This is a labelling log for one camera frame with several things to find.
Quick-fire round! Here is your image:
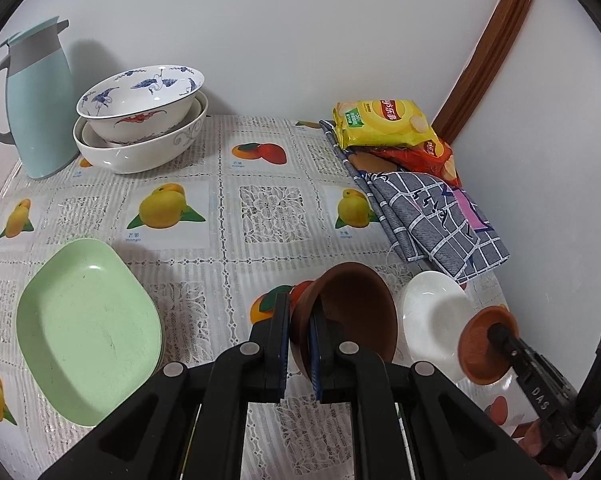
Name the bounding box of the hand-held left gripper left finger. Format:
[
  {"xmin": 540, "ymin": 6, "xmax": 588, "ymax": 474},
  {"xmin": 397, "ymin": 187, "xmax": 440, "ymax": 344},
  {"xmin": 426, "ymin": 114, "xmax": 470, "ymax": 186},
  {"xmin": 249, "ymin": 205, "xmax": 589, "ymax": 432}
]
[{"xmin": 38, "ymin": 291, "xmax": 292, "ymax": 480}]

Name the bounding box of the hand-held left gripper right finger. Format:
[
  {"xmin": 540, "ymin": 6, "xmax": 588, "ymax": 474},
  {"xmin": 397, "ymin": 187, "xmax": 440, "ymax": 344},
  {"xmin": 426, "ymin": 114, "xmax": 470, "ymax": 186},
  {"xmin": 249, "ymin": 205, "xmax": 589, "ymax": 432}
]
[{"xmin": 308, "ymin": 305, "xmax": 571, "ymax": 480}]

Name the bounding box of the small brown bowl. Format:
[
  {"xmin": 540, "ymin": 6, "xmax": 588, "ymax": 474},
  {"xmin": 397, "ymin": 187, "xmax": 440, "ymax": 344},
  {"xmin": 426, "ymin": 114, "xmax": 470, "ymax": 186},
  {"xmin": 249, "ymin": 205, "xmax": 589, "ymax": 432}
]
[
  {"xmin": 457, "ymin": 306, "xmax": 520, "ymax": 383},
  {"xmin": 289, "ymin": 262, "xmax": 399, "ymax": 381}
]

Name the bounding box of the small white bowl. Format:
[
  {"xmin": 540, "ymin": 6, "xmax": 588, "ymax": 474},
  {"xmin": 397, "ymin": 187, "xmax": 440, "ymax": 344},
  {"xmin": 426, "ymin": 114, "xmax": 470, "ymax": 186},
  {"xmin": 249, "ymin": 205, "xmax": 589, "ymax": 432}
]
[{"xmin": 399, "ymin": 270, "xmax": 487, "ymax": 391}]

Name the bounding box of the green square plate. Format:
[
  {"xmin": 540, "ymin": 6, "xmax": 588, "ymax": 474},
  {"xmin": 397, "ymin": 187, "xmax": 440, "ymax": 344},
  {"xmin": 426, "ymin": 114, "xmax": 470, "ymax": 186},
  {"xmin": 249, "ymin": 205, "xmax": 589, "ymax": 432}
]
[{"xmin": 16, "ymin": 238, "xmax": 164, "ymax": 428}]

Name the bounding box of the grey checked cloth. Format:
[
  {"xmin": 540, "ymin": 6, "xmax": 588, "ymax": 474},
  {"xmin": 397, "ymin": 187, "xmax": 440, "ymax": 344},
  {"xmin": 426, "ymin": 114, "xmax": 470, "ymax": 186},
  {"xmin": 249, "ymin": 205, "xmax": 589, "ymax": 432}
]
[{"xmin": 319, "ymin": 119, "xmax": 510, "ymax": 283}]

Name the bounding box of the large white scroll-pattern bowl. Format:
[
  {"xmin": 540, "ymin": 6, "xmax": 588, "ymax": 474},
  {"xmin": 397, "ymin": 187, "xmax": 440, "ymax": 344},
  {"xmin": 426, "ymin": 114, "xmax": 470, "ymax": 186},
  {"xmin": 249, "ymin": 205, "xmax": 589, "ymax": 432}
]
[{"xmin": 73, "ymin": 94, "xmax": 209, "ymax": 175}]

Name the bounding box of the red chips bag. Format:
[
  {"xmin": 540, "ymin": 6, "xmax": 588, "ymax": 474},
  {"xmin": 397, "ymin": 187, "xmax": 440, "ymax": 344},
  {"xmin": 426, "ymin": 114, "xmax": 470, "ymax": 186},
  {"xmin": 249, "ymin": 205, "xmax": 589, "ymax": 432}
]
[{"xmin": 368, "ymin": 139, "xmax": 462, "ymax": 188}]

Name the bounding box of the yellow chips bag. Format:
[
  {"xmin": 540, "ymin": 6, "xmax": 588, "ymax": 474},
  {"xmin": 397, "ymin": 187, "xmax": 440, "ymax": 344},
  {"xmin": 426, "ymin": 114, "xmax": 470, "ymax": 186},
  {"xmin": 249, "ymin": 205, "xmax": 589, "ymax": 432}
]
[{"xmin": 332, "ymin": 99, "xmax": 439, "ymax": 150}]

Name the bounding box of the blue crane pattern bowl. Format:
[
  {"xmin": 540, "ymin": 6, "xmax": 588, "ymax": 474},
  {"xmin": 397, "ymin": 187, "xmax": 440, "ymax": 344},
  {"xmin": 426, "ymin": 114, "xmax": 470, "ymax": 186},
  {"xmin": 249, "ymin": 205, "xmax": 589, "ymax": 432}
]
[{"xmin": 76, "ymin": 64, "xmax": 205, "ymax": 144}]

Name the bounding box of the light blue thermos jug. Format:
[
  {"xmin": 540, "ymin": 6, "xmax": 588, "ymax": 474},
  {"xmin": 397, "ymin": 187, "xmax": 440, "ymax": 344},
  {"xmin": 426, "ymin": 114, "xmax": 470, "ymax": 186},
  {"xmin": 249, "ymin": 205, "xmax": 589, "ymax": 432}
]
[{"xmin": 0, "ymin": 16, "xmax": 81, "ymax": 180}]

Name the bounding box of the brown wooden door frame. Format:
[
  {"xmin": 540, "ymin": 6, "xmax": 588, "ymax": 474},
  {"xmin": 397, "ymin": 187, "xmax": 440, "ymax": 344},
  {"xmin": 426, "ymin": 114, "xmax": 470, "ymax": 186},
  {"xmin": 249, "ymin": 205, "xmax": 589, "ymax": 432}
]
[{"xmin": 433, "ymin": 0, "xmax": 542, "ymax": 143}]

